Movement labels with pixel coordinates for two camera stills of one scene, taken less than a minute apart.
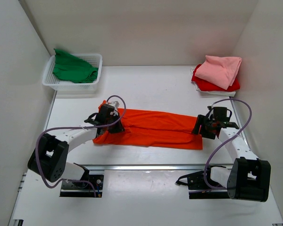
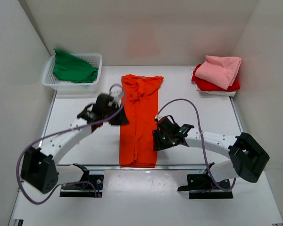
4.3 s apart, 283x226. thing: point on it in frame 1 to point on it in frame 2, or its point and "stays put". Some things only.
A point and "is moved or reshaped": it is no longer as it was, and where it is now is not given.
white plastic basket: [95, 60] stays put
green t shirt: [68, 68] stays put
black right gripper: [201, 120] to [158, 145]
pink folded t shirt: [222, 71] stays put
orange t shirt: [153, 129] is moved or reshaped
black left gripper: [119, 128] to [122, 119]
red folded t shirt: [203, 84] stays put
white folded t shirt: [232, 93] stays put
